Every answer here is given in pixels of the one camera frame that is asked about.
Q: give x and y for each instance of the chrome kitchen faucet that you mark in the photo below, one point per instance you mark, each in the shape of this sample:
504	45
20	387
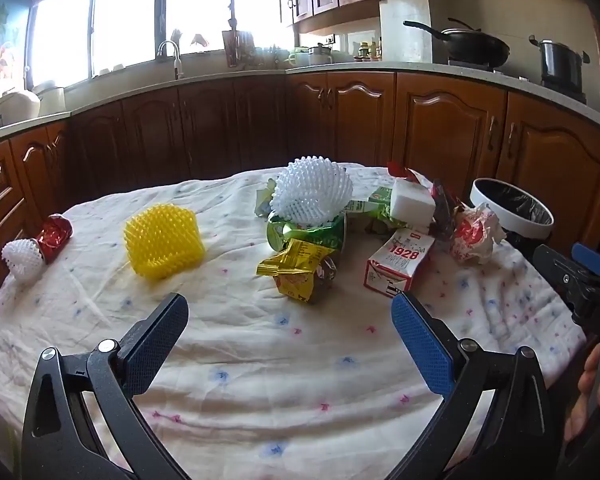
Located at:
176	57

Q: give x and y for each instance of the person's right hand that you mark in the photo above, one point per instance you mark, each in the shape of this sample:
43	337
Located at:
585	390

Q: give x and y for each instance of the white dotted tablecloth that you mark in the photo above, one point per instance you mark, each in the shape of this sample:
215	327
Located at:
280	360

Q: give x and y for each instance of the stone kitchen countertop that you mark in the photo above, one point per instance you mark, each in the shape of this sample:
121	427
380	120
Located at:
230	76

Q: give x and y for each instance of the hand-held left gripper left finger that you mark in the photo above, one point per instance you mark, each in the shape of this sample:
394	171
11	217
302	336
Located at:
155	350

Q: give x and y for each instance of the white bin with black bag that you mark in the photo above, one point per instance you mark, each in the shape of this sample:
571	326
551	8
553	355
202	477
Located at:
522	227

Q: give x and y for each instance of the red foil cup wrapper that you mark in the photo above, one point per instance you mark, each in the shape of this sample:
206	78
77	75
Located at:
55	237

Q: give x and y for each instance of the row of seasoning bottles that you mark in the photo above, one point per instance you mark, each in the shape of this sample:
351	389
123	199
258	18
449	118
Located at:
369	51

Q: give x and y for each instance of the white foam block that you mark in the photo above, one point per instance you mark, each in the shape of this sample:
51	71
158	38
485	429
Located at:
412	201

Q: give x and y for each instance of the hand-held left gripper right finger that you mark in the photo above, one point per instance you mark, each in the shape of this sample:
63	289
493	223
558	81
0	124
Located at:
422	347

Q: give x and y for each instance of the small white foam fruit net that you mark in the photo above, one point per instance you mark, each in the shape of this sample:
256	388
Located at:
22	259

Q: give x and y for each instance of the green foil snack bag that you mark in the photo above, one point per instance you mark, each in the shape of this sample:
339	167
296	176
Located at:
310	236

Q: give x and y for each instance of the kitchen window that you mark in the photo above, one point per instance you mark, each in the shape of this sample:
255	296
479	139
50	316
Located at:
125	15

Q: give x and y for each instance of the dark maroon foil wrapper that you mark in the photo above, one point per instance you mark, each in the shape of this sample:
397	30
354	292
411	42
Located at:
445	215

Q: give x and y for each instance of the yellow snack wrapper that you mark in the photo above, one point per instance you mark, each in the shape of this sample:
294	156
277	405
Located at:
292	270

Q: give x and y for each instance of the red and white milk carton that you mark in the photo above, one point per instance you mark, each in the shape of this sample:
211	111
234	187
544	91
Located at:
400	260

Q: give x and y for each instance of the black wok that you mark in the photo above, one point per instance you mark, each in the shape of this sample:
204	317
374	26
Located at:
475	45

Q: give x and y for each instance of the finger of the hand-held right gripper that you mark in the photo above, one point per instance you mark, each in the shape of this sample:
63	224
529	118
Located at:
555	272
591	258

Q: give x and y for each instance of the glass teapot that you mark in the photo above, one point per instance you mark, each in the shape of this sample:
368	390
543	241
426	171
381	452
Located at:
320	54

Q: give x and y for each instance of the red and white paper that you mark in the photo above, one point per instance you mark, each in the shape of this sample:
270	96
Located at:
475	235

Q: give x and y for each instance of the white rice cooker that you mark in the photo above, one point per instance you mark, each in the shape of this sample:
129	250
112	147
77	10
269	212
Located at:
15	105

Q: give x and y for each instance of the wooden knife block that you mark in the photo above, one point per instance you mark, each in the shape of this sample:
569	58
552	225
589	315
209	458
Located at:
237	47

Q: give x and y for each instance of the blue palm wall poster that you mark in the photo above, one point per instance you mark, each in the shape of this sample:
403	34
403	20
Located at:
0	35

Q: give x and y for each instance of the large white foam fruit net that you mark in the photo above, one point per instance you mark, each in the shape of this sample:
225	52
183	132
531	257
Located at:
312	190

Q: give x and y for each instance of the red and white wrapper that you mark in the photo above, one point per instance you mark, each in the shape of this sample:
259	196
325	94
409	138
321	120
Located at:
405	171

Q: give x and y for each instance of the yellow foam fruit net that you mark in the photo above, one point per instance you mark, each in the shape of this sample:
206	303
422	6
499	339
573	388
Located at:
162	240

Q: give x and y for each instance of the wooden lower cabinets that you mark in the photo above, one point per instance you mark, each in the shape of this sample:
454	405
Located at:
430	120

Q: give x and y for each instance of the black cooking pot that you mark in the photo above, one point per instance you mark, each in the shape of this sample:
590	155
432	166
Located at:
560	62

